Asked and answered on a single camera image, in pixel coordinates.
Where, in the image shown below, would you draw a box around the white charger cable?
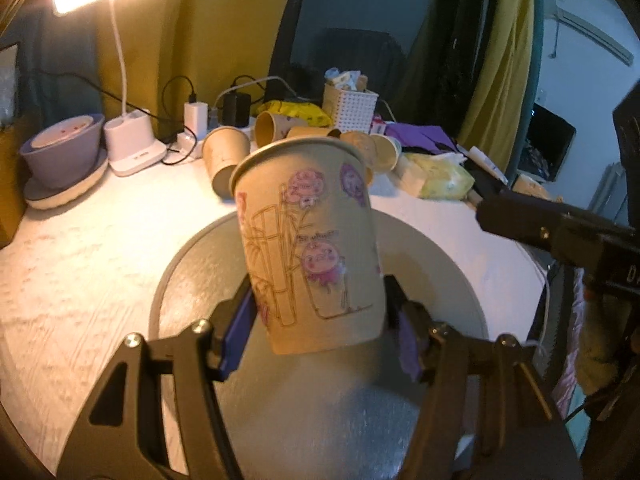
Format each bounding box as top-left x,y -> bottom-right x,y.
214,75 -> 302,111

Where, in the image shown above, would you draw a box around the black charger cable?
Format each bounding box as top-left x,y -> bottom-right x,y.
19,70 -> 202,166

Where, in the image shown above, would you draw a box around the paper cup open toward camera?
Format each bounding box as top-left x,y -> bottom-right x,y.
254,112 -> 308,148

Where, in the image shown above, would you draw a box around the white perforated plastic basket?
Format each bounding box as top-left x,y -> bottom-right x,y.
322,84 -> 378,133

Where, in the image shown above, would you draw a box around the white usb charger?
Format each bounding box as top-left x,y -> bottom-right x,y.
183,102 -> 208,140

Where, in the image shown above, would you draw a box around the white power strip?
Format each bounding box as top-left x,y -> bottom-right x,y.
174,118 -> 255,159

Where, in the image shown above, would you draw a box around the white cream tube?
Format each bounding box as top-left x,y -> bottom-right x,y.
469,146 -> 509,184

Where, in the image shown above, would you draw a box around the white textured table cloth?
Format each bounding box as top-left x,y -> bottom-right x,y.
1,162 -> 544,469

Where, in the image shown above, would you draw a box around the white green printed paper cup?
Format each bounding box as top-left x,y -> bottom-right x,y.
370,133 -> 402,174

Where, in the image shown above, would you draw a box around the plain brown paper cup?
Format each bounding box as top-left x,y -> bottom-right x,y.
202,126 -> 250,200

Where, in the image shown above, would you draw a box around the black power adapter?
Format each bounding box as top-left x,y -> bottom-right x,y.
219,91 -> 252,128

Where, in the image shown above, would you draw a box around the yellow tissue pack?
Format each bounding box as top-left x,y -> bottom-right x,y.
393,153 -> 475,200

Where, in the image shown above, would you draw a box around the round grey placemat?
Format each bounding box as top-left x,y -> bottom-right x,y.
149,211 -> 488,479

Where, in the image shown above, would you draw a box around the yellow snack bag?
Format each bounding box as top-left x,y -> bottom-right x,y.
257,100 -> 333,128

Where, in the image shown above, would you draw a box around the bamboo printed paper cup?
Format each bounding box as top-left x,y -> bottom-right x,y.
340,131 -> 376,185

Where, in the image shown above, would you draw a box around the plain paper cup lying middle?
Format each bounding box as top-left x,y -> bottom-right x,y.
286,126 -> 342,140

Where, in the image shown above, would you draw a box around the red white small box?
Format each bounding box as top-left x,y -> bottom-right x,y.
370,115 -> 386,134

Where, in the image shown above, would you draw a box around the purple bowl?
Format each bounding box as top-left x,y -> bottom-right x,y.
20,114 -> 105,190

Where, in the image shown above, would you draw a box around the pink flower printed paper cup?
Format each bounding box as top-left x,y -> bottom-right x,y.
230,136 -> 385,354

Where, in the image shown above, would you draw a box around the white round plate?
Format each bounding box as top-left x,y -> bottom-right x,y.
22,147 -> 110,212

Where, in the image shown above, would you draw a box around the purple cloth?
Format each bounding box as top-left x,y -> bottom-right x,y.
385,122 -> 460,155

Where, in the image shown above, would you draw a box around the white desk lamp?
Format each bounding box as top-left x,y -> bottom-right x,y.
52,0 -> 167,177

